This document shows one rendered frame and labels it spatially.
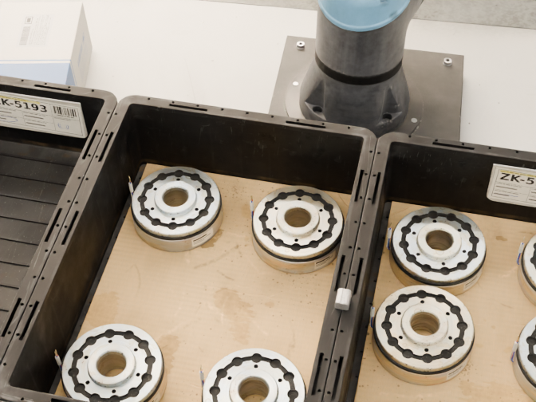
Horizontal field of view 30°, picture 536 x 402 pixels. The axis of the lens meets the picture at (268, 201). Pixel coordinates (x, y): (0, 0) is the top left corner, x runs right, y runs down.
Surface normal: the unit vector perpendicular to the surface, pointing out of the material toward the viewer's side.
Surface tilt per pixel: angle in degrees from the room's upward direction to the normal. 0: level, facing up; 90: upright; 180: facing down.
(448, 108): 4
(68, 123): 90
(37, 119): 90
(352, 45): 87
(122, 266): 0
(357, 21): 84
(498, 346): 0
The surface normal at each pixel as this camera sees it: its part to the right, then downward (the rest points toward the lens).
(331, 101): -0.51, 0.39
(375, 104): 0.29, 0.47
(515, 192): -0.22, 0.76
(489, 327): -0.03, -0.63
